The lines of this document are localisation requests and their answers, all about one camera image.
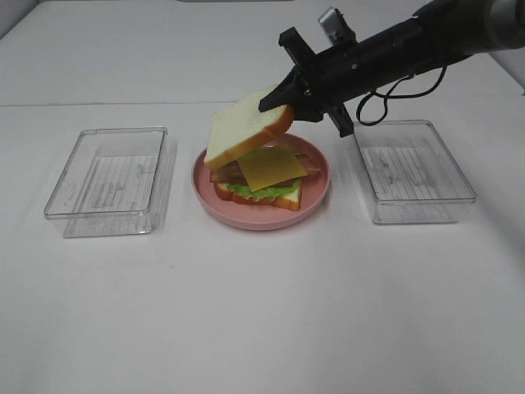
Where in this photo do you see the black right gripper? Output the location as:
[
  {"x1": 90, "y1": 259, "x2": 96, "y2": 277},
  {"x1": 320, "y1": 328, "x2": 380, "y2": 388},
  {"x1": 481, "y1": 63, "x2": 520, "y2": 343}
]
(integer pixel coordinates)
[{"x1": 258, "y1": 27, "x2": 359, "y2": 137}]

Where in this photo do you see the bread slice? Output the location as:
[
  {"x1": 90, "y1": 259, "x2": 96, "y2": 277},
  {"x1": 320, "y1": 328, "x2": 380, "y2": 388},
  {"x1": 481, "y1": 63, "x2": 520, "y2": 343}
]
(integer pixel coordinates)
[
  {"x1": 204, "y1": 86, "x2": 294, "y2": 170},
  {"x1": 213, "y1": 183, "x2": 302, "y2": 211}
]

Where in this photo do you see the bacon strip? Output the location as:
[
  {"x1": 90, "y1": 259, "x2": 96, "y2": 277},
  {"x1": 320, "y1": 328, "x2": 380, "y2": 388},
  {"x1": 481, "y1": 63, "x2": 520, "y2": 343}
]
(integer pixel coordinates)
[
  {"x1": 281, "y1": 153, "x2": 321, "y2": 186},
  {"x1": 209, "y1": 161, "x2": 248, "y2": 186}
]

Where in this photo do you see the yellow cheese slice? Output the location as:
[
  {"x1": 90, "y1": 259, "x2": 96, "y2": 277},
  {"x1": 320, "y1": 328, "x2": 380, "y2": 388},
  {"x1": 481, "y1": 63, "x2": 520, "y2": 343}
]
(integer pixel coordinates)
[{"x1": 236, "y1": 144, "x2": 308, "y2": 191}]

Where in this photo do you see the green lettuce leaf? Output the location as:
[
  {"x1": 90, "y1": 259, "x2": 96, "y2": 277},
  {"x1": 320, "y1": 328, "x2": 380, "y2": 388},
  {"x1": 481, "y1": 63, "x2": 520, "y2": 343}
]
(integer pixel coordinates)
[{"x1": 223, "y1": 179, "x2": 302, "y2": 203}]

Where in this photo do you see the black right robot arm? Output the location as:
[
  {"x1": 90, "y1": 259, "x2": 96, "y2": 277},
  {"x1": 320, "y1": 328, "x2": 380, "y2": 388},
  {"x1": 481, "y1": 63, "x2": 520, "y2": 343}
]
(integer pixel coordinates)
[{"x1": 258, "y1": 1, "x2": 524, "y2": 137}]

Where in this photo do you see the pink round plate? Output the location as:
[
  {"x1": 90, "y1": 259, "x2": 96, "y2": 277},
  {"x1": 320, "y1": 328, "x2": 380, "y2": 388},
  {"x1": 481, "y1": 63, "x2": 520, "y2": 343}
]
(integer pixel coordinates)
[{"x1": 192, "y1": 133, "x2": 330, "y2": 231}]

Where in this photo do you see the right clear plastic tray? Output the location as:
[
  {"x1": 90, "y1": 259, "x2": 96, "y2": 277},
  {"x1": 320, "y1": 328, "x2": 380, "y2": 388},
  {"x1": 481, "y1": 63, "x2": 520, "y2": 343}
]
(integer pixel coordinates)
[{"x1": 348, "y1": 120, "x2": 477, "y2": 225}]

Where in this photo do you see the clear plastic tray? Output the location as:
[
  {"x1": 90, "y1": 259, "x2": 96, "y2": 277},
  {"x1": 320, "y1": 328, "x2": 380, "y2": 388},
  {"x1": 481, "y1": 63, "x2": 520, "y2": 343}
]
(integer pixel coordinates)
[
  {"x1": 348, "y1": 120, "x2": 477, "y2": 225},
  {"x1": 43, "y1": 126, "x2": 177, "y2": 238}
]

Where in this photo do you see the left clear plastic tray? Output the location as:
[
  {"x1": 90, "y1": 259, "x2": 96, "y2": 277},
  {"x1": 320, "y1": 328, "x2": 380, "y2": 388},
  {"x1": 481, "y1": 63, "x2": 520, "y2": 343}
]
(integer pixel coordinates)
[{"x1": 43, "y1": 126, "x2": 177, "y2": 238}]

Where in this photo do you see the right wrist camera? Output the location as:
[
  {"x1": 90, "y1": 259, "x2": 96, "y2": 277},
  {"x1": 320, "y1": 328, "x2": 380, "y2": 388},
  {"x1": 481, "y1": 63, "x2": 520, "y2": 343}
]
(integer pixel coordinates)
[{"x1": 317, "y1": 7, "x2": 358, "y2": 46}]

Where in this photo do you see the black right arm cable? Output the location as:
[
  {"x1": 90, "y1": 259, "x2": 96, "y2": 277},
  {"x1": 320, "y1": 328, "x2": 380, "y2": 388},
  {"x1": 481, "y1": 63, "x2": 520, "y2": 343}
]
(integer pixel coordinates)
[{"x1": 354, "y1": 65, "x2": 448, "y2": 127}]

